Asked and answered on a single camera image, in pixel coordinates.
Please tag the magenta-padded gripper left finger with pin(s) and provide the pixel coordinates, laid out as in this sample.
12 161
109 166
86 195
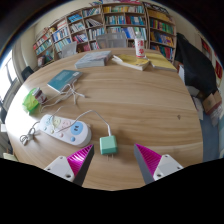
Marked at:
80 159

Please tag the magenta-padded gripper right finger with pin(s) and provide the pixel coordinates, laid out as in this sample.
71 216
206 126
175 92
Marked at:
150 159

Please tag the green charger block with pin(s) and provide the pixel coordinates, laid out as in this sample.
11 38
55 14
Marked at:
108 145

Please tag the white power strip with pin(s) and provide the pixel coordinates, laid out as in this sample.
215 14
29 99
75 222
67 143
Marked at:
66 130

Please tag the small jar with red label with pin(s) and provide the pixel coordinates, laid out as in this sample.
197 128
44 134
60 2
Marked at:
40 96

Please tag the green plastic bag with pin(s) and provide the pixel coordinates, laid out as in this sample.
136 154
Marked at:
30 102

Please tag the teal book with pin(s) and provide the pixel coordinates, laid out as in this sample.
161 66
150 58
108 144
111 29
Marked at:
64 80

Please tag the cardboard box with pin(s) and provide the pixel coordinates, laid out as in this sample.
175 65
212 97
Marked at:
212 102

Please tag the yellow folder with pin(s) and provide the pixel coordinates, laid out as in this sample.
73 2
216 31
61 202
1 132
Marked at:
161 61

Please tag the open yellow book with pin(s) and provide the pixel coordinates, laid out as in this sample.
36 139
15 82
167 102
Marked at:
131 61

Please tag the dark jacket on chair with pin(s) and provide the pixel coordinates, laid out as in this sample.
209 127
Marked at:
196 70

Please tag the grey book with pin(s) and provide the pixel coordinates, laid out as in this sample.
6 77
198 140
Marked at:
93 59

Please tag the black office chair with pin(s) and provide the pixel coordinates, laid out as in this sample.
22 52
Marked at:
27 72

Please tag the window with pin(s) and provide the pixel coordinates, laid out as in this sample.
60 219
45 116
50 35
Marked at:
6 80

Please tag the grey mesh chair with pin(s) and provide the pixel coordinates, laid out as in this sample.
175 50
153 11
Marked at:
69 50
111 40

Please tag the white bottle with red label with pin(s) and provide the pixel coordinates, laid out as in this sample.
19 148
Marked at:
140 46

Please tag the wooden bookshelf unit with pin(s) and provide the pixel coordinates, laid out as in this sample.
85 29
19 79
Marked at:
110 20

